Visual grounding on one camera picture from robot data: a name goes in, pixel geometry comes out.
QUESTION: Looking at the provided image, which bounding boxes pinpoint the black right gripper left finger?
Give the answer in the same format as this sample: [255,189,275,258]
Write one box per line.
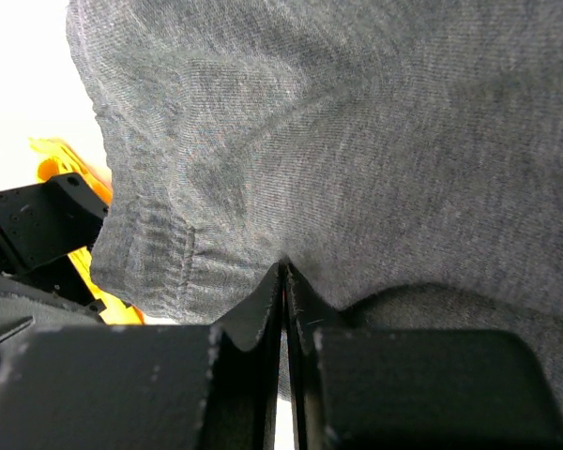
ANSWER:
[0,265,282,449]

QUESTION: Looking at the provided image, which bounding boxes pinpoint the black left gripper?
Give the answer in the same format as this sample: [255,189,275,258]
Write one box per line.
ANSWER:
[0,173,109,314]

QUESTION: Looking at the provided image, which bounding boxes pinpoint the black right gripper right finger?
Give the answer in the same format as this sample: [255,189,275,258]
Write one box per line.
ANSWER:
[284,265,563,449]

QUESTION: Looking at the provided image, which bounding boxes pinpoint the yellow shorts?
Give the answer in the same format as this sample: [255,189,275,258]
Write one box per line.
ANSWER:
[29,138,145,325]

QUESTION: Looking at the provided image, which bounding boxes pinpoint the grey shorts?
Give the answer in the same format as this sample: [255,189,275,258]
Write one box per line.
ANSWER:
[0,0,563,450]

